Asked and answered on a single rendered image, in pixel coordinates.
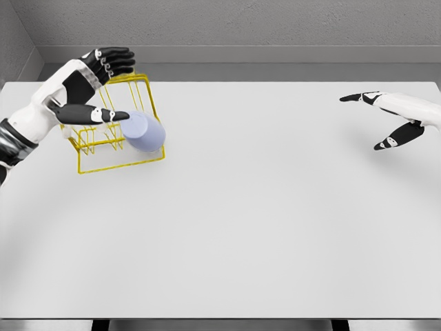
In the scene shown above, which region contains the lavender cup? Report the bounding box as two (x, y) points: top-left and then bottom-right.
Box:
(122, 110), (167, 153)

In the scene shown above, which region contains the yellow wire cup holder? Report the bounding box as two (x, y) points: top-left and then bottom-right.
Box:
(59, 71), (166, 174)

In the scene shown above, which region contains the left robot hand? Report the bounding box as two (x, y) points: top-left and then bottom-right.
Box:
(30, 46), (136, 126)

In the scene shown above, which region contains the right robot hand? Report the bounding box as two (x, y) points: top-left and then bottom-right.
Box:
(339, 91), (441, 152)

